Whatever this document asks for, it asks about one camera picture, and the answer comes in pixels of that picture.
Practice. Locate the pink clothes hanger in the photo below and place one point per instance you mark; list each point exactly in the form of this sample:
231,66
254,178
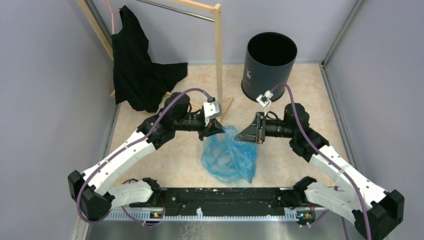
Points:
112,12

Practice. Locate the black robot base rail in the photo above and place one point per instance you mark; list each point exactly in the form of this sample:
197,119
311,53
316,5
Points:
230,202

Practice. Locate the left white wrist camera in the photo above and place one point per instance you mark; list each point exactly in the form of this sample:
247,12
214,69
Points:
212,110

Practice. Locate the wooden clothes rack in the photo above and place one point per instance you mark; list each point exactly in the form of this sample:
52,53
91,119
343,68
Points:
96,22

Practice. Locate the dark grey trash bin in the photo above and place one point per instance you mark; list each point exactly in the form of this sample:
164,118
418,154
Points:
269,59

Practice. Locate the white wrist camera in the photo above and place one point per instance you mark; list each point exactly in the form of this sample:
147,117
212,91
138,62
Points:
265,100
212,110

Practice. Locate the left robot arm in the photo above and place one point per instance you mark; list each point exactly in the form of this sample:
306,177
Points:
93,189

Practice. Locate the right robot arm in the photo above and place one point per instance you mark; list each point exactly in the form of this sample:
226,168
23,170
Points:
374,211

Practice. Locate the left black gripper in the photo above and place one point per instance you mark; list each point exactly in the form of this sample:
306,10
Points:
214,127

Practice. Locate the blue plastic trash bag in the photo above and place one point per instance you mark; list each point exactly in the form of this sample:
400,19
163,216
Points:
228,160

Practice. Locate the black t-shirt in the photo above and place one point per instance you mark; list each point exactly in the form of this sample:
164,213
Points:
136,78

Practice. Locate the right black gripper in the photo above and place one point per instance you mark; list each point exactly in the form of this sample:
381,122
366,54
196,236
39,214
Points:
253,133

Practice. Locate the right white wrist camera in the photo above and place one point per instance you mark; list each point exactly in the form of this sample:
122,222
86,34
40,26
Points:
265,100

